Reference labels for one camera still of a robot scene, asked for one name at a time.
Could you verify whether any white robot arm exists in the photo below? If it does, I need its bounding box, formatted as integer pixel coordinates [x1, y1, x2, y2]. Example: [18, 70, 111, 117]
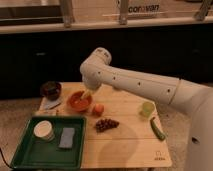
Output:
[80, 47, 213, 171]

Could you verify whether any red bowl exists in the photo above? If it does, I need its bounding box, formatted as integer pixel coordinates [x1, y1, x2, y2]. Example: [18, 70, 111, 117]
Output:
[66, 91, 92, 112]

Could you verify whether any dark brown bowl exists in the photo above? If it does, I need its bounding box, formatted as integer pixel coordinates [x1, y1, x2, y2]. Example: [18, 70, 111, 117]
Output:
[40, 81, 61, 101]

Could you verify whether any orange tomato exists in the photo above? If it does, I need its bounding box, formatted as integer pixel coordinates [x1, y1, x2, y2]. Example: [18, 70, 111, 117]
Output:
[92, 104, 104, 116]

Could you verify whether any bunch of red grapes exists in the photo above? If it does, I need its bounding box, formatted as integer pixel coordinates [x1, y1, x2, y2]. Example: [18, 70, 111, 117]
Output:
[95, 119, 119, 132]

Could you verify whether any green plastic cup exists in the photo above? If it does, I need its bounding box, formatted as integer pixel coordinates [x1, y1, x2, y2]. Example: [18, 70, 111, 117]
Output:
[141, 101, 155, 118]

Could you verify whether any wooden table board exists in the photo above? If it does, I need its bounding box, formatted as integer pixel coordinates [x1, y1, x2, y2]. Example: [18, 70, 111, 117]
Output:
[37, 83, 172, 169]

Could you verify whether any grey knife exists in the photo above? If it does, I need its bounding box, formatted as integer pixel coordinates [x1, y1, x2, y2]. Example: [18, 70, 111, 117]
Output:
[42, 100, 61, 110]

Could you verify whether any grey sponge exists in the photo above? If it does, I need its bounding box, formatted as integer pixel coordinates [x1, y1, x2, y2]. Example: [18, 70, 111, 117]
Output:
[59, 127, 75, 148]

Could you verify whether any green cucumber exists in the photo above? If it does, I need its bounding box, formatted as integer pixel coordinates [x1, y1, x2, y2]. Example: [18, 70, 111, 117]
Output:
[150, 118, 166, 141]

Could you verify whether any white paper cup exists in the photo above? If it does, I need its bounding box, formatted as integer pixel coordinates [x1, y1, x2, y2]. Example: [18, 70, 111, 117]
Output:
[33, 120, 55, 141]

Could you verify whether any green plastic tray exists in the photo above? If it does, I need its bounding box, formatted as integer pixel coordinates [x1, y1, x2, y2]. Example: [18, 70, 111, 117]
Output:
[11, 116, 86, 171]

